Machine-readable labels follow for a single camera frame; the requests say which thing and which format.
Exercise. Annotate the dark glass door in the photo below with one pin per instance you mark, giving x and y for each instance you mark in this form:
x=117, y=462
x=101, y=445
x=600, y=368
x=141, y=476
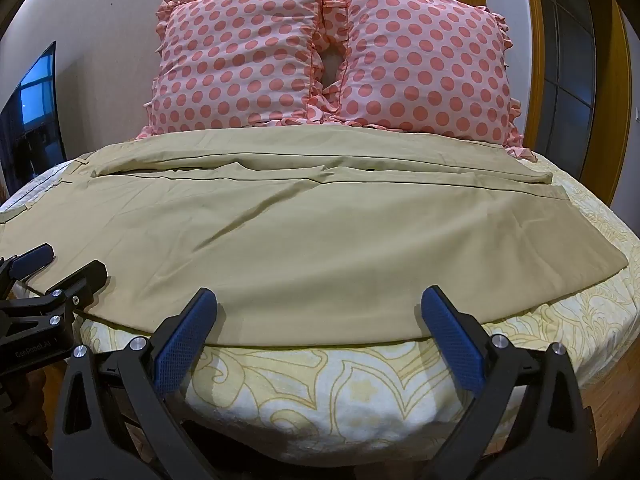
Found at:
x=567, y=35

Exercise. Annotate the pink polka dot pillow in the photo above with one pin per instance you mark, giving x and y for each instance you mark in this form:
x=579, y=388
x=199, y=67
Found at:
x=235, y=55
x=425, y=65

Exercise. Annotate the khaki pants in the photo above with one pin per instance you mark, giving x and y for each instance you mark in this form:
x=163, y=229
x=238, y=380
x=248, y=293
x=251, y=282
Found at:
x=310, y=240

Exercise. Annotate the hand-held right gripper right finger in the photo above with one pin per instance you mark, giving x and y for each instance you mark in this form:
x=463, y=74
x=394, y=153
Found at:
x=452, y=342

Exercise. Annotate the wooden framed glass door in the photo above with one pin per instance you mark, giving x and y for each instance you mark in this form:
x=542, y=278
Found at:
x=510, y=15

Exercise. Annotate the black flat screen television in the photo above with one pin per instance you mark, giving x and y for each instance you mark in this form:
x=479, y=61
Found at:
x=35, y=120

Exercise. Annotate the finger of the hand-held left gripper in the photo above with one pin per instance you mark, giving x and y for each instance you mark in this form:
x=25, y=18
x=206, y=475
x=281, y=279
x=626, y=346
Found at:
x=82, y=282
x=31, y=260

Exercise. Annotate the bed with yellow floral sheet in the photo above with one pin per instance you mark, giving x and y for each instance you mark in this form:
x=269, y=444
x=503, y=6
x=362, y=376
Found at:
x=350, y=400

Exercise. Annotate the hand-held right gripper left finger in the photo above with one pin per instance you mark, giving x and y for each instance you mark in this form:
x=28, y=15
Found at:
x=184, y=342

